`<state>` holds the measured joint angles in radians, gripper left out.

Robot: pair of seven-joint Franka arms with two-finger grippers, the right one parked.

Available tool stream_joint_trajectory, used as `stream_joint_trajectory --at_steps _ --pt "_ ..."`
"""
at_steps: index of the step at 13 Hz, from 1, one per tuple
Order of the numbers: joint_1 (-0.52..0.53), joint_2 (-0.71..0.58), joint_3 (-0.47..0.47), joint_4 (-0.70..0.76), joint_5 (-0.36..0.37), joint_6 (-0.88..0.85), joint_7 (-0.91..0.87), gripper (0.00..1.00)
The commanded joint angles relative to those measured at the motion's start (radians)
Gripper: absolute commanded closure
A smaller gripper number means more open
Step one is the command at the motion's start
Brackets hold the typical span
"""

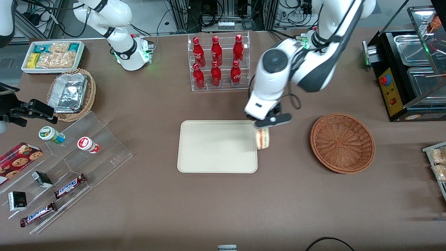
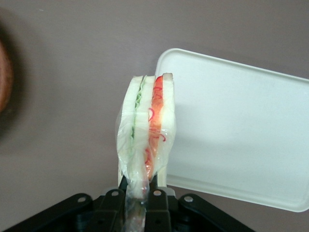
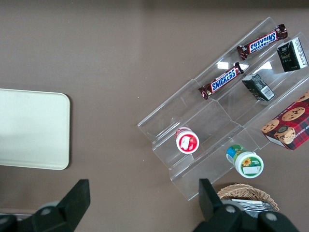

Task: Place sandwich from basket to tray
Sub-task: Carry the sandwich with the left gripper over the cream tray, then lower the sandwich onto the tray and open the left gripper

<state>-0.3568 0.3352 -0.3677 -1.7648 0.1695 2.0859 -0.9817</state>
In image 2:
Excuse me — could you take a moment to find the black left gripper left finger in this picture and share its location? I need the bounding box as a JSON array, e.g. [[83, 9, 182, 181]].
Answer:
[[93, 175, 128, 232]]

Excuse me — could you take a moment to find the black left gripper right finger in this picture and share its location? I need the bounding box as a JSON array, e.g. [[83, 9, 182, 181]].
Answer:
[[144, 180, 173, 232]]

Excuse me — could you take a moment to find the triangle sandwich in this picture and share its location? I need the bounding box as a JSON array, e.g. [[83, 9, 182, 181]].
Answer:
[[115, 73, 179, 232]]

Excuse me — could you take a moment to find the cream plastic tray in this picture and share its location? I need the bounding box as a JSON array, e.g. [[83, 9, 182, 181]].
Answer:
[[154, 47, 309, 214]]

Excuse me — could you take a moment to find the brown round wicker basket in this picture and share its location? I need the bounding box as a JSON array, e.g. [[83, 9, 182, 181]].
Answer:
[[0, 36, 14, 115]]

